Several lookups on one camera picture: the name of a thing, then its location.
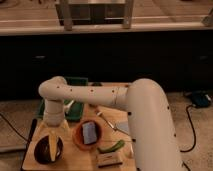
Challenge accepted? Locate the black cable right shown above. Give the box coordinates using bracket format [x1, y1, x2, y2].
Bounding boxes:
[179, 104, 198, 153]

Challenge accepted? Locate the blue sponge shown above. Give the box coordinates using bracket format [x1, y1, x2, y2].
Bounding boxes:
[82, 122, 97, 145]

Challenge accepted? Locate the blue grey cloth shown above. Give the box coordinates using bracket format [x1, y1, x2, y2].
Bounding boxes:
[116, 121, 129, 135]

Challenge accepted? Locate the green pepper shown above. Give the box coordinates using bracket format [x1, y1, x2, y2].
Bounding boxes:
[97, 140, 125, 154]

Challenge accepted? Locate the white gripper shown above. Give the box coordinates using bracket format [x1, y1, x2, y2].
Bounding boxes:
[35, 100, 70, 138]

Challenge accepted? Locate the small wooden box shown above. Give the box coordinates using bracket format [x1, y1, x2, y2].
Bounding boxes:
[97, 152, 122, 168]

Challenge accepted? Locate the white dish brush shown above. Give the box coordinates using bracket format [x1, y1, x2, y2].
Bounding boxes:
[64, 100, 74, 114]

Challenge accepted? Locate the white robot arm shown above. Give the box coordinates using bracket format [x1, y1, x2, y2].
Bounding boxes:
[38, 76, 184, 171]

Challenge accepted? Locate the black power adapter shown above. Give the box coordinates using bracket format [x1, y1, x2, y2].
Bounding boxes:
[188, 92, 212, 108]

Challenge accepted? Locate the wooden chair frame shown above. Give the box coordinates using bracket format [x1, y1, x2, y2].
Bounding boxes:
[54, 0, 134, 31]

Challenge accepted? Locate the white cup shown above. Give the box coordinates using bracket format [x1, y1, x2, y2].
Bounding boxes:
[128, 147, 134, 158]

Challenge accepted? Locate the black cable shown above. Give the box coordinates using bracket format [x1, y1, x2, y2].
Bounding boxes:
[179, 104, 198, 153]
[0, 112, 31, 144]

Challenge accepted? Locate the metal spatula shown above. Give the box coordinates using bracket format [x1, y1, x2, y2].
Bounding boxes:
[95, 110, 120, 132]

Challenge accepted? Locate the black cable left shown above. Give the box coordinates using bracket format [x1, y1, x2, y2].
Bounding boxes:
[0, 112, 31, 144]

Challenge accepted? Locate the purple bowl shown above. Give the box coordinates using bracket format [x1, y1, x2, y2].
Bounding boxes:
[34, 136, 63, 164]

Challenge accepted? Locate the orange bowl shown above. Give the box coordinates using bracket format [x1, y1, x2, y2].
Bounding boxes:
[72, 119, 102, 151]

